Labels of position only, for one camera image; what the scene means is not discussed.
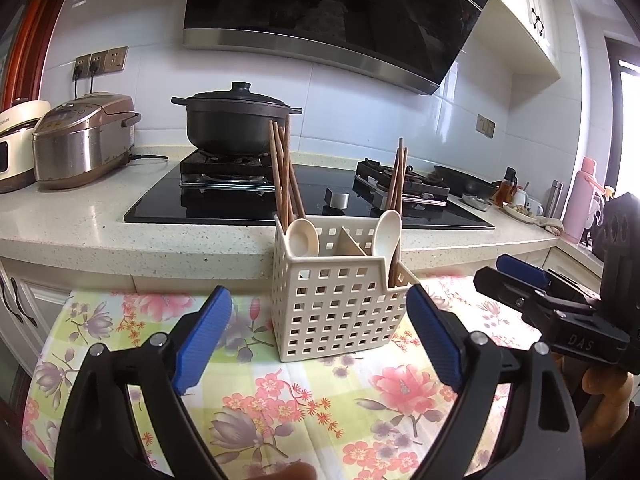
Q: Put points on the white lower cabinet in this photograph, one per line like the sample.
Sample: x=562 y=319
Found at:
x=30 y=310
x=570 y=265

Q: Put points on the beige wall switch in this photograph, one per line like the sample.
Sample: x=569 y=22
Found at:
x=485 y=126

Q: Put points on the beige wall socket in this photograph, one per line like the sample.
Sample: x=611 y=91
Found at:
x=82 y=67
x=99 y=64
x=117 y=59

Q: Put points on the black glass gas cooktop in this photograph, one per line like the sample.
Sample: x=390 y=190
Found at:
x=200 y=210

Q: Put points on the white cabinet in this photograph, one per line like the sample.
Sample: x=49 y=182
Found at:
x=525 y=15
x=30 y=310
x=570 y=265

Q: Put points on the person's left hand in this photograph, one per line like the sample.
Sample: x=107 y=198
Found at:
x=295 y=471

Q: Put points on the bronze rice cooker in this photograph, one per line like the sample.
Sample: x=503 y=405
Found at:
x=80 y=145

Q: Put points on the beige perforated utensil basket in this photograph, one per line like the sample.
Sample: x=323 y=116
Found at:
x=345 y=310

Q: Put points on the floral tablecloth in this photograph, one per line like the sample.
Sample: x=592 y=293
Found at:
x=300 y=410

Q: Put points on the black pot lid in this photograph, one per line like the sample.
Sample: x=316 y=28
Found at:
x=240 y=96

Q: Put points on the plate of food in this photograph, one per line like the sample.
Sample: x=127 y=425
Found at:
x=517 y=212

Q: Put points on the white upper cabinet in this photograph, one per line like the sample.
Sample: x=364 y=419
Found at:
x=525 y=15

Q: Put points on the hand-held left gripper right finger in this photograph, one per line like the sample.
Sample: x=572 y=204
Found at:
x=435 y=340

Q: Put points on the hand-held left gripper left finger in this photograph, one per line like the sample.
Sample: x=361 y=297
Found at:
x=205 y=340

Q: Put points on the dark framed window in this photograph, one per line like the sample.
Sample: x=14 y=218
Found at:
x=625 y=110

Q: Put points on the black cooking pot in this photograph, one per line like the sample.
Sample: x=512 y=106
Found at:
x=235 y=127

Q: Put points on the black range hood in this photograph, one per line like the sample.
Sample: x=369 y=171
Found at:
x=325 y=10

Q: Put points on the pink thermos bottle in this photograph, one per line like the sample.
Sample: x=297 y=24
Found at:
x=580 y=200

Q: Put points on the black burner grate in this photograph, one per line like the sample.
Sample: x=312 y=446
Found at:
x=425 y=185
x=225 y=170

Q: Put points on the red wooden door frame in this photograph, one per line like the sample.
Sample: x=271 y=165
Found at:
x=35 y=45

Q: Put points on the black wok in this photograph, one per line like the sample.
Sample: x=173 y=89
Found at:
x=465 y=177

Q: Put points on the white ceramic spoon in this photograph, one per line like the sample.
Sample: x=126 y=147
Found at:
x=386 y=232
x=301 y=237

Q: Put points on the person's right hand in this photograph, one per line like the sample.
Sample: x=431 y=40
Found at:
x=607 y=390

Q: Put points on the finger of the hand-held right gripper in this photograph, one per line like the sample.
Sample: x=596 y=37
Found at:
x=505 y=292
x=522 y=270

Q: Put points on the white rice cooker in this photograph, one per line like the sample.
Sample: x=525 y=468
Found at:
x=17 y=150

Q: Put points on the amber oil bottle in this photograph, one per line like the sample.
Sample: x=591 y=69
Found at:
x=505 y=190

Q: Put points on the silver stove knob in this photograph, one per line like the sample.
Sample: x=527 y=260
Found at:
x=338 y=198

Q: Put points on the white mug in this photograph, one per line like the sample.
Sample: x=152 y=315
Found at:
x=530 y=202

